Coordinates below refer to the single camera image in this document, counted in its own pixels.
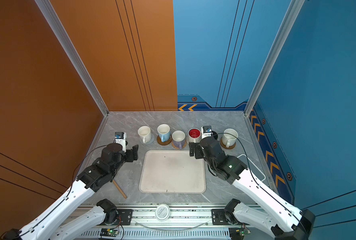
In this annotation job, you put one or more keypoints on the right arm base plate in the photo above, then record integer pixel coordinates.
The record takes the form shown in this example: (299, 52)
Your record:
(222, 217)

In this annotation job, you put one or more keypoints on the glossy brown round coaster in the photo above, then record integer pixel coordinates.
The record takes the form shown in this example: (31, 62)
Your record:
(164, 143)

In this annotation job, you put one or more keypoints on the circuit board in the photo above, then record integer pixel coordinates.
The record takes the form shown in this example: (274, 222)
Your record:
(109, 233)
(237, 234)

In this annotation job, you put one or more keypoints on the rattan woven coaster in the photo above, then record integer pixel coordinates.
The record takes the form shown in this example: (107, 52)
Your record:
(179, 148)

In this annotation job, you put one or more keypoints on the brown cork round coaster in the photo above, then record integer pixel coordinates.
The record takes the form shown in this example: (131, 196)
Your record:
(227, 147)

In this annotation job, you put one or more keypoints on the left circuit board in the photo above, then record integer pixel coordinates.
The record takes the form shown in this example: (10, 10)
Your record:
(109, 233)

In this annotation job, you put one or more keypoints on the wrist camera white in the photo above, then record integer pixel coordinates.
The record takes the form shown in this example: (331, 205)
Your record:
(206, 131)
(120, 138)

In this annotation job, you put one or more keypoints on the white mug blue handle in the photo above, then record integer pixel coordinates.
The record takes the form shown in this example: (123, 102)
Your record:
(164, 132)

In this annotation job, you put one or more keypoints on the black mug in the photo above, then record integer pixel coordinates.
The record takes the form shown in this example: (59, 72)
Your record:
(215, 135)

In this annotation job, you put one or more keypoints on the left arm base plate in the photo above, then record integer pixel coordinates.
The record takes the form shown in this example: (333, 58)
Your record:
(124, 216)

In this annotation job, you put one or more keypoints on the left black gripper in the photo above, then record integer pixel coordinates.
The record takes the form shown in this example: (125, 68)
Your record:
(135, 156)

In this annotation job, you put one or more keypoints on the red inside mug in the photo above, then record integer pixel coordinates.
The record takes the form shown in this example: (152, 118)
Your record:
(194, 135)

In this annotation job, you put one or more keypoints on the beige serving tray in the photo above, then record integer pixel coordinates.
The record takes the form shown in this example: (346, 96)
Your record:
(172, 172)

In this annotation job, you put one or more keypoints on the white round lid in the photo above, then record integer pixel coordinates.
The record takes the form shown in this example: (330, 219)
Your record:
(162, 212)

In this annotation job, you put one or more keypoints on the wooden mallet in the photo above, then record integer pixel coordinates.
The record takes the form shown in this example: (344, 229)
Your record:
(119, 189)

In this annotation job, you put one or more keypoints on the white mug purple handle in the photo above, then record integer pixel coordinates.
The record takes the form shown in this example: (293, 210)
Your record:
(179, 138)

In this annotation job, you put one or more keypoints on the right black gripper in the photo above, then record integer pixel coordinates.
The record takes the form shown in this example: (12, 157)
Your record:
(198, 147)

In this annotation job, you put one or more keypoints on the right circuit board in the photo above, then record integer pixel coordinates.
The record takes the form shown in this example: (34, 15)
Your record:
(237, 234)

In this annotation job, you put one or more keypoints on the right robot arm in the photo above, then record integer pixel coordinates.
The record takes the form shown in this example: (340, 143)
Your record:
(277, 218)

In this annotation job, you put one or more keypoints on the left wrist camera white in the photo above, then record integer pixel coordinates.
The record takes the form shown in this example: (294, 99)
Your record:
(120, 138)

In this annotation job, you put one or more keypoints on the white speckled mug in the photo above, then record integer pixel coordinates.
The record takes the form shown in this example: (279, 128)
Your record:
(229, 137)

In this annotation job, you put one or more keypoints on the grey woven coaster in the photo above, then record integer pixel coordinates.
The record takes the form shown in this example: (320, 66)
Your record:
(149, 142)

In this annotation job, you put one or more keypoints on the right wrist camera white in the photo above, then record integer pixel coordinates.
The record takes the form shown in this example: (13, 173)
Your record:
(206, 131)

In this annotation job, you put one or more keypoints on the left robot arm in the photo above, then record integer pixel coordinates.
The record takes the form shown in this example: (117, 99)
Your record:
(50, 224)

